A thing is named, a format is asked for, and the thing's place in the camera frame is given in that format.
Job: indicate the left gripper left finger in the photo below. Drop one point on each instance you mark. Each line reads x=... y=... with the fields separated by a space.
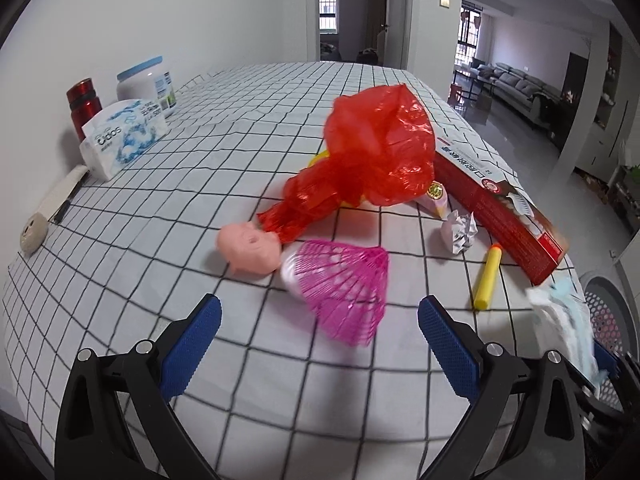
x=93 y=440

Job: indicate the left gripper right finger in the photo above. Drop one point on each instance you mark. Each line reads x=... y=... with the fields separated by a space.
x=545 y=440

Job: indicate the light blue face mask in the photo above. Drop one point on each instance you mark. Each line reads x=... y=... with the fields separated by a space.
x=562 y=323

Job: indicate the red toothpaste box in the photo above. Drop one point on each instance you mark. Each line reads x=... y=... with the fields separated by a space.
x=502 y=208

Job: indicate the pink plastic shuttlecock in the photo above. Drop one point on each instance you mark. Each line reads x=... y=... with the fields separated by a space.
x=343 y=285

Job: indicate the pink snack wrapper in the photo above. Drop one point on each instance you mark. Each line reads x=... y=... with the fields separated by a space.
x=435 y=201

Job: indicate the red plastic bag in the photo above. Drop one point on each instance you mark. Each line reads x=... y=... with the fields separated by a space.
x=381 y=149

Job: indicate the grey perforated trash basket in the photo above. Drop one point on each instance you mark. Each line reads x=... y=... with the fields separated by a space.
x=615 y=332

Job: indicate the yellow foam dart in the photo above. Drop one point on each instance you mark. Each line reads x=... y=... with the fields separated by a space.
x=488 y=278

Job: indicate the white checkered tablecloth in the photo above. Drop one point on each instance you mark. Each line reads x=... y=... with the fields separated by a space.
x=275 y=397

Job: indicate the round beige stone ornament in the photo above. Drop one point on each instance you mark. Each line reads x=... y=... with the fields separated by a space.
x=33 y=234

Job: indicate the pink pig toy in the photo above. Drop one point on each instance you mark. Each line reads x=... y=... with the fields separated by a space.
x=249 y=249

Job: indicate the white tissue pack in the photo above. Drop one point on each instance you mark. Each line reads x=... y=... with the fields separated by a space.
x=120 y=134

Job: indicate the red thermos bottle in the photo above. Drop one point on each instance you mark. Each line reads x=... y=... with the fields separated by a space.
x=84 y=104

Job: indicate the white jar blue lid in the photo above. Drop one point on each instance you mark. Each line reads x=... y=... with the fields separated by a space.
x=149 y=80

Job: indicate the grey sofa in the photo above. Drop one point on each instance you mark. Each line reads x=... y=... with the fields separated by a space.
x=528 y=95

